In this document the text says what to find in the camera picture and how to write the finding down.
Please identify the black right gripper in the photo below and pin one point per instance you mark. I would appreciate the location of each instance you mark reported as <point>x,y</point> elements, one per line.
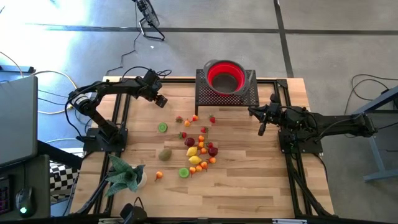
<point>261,130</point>

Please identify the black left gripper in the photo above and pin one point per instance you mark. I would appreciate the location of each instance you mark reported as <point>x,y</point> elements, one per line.
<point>150,85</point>

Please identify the black kitchen knife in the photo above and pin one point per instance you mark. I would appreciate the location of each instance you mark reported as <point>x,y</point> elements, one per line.
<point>250,76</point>

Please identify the green kiwi half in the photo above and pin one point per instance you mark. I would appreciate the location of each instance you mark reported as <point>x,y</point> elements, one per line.
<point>162,127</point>
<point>184,172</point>

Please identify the dark red pomegranate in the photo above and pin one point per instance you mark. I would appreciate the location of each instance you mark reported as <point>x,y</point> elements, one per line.
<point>213,152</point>
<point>189,142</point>

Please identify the red collapsible colander bowl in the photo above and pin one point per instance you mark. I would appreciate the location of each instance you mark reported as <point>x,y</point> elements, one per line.
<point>214,71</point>

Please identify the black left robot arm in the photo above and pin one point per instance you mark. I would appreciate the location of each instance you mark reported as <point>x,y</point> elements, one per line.
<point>118,85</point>

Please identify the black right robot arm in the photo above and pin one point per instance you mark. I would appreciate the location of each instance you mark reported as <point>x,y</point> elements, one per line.
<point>335,124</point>

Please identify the black perforated metal shelf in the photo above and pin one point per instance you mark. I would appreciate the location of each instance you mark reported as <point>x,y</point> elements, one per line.
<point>205,99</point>

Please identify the green-yellow mango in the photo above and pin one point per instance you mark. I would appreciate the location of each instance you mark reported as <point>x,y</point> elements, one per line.
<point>165,154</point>

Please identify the black floor fan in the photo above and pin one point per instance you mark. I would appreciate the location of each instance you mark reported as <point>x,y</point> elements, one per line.
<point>150,14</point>

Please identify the green plant in white pot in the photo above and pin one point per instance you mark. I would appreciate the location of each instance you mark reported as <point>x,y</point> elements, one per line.
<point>124,177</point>

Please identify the white label strip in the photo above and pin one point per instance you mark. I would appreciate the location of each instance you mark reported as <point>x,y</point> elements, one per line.
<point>109,221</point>
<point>289,221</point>

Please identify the black white checkerboard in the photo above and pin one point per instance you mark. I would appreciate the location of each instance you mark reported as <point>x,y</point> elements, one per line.
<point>62,179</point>

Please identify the grey monitor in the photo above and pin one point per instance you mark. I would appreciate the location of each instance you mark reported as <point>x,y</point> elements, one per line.
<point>17,121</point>

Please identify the dark desk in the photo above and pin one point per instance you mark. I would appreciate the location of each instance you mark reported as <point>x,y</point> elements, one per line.
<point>40,174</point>

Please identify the black keyboard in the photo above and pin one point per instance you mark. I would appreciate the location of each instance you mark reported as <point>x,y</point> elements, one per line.
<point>4,196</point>

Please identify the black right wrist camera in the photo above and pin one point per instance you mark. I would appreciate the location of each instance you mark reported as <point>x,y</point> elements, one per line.
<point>274,108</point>

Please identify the black aluminium table frame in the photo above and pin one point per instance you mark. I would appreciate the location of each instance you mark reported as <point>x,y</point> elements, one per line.
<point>180,80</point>

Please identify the blue-grey table frame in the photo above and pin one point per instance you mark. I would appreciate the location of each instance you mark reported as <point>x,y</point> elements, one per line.
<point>376,155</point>

